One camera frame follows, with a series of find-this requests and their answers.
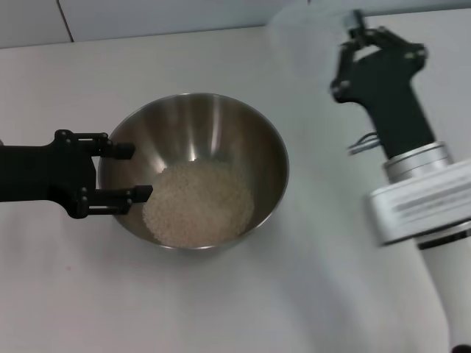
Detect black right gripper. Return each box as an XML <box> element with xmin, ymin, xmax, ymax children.
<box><xmin>329</xmin><ymin>25</ymin><xmax>436</xmax><ymax>160</ymax></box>

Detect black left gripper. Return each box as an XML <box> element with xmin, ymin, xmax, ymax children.
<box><xmin>0</xmin><ymin>129</ymin><xmax>155</xmax><ymax>221</ymax></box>

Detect clear plastic cup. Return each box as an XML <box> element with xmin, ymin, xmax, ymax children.
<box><xmin>268</xmin><ymin>5</ymin><xmax>355</xmax><ymax>80</ymax></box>

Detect white rice grains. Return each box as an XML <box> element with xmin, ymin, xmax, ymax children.
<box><xmin>142</xmin><ymin>160</ymin><xmax>256</xmax><ymax>249</ymax></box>

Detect stainless steel mixing bowl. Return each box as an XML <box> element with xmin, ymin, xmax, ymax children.
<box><xmin>96</xmin><ymin>92</ymin><xmax>290</xmax><ymax>252</ymax></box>

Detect right arm cable with plug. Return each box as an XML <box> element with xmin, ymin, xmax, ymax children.
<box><xmin>347</xmin><ymin>131</ymin><xmax>382</xmax><ymax>157</ymax></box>

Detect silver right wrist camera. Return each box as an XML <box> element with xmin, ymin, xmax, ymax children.
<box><xmin>365</xmin><ymin>159</ymin><xmax>471</xmax><ymax>248</ymax></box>

